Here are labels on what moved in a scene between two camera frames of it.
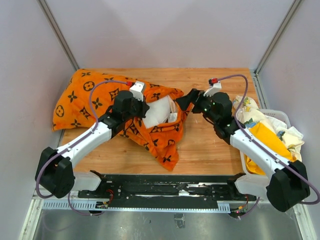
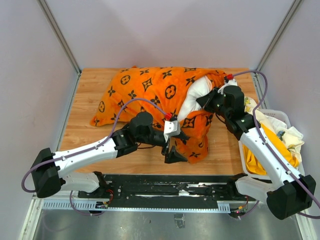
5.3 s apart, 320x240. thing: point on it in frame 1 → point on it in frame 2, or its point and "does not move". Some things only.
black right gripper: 195,97 → 205,101
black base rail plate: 166,191 does not move
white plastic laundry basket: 253,183 does not move
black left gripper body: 138,110 → 155,139
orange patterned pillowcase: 87,95 → 164,87
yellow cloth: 264,135 does not move
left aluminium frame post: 45,7 does not move
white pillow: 162,110 → 196,89
